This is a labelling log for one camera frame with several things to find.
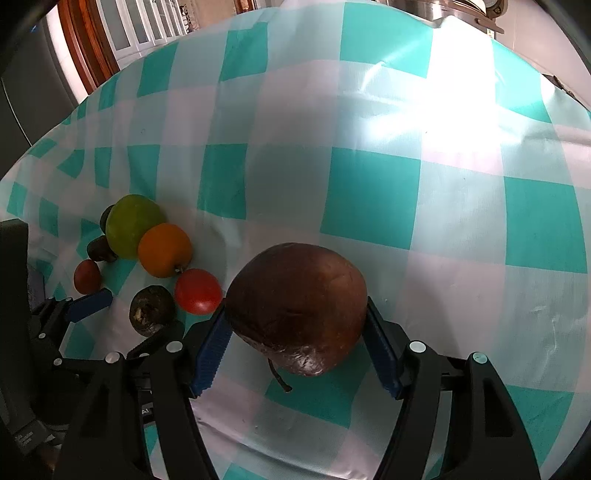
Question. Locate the wrinkled dark passion fruit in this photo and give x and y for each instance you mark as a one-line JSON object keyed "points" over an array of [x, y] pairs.
{"points": [[150, 309]]}

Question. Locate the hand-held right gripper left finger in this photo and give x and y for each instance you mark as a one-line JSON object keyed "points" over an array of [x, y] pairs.
{"points": [[210, 355]]}

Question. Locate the large brown pear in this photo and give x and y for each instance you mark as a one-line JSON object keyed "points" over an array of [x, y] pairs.
{"points": [[300, 304]]}

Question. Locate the orange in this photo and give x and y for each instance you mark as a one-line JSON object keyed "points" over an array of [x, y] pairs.
{"points": [[164, 251]]}

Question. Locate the large green apple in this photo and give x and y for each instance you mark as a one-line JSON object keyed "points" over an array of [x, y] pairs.
{"points": [[129, 226]]}

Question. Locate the teal white checkered tablecloth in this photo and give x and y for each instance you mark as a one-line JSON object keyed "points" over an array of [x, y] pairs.
{"points": [[369, 203]]}

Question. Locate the red tomato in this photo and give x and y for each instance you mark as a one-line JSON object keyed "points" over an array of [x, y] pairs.
{"points": [[198, 291]]}

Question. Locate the metal pot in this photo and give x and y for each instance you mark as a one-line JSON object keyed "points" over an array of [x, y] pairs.
{"points": [[429, 8]]}

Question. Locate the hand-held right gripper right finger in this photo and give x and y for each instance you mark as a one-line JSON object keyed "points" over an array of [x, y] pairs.
{"points": [[381, 355]]}

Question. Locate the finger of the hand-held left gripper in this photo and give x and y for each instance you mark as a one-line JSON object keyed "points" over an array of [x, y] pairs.
{"points": [[157, 337], [90, 305]]}

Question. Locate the small dark red fruit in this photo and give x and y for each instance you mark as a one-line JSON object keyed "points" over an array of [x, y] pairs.
{"points": [[87, 277]]}

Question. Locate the grey refrigerator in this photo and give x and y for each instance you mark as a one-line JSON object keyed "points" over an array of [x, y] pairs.
{"points": [[32, 92]]}

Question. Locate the white glass-paned cabinet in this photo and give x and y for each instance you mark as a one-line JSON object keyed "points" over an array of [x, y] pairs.
{"points": [[147, 25]]}

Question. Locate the brown wooden door frame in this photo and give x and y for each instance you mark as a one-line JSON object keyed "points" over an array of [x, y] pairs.
{"points": [[87, 41]]}

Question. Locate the small dark brown fruit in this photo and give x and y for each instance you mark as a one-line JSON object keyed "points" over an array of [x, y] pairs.
{"points": [[106, 219], [99, 249]]}

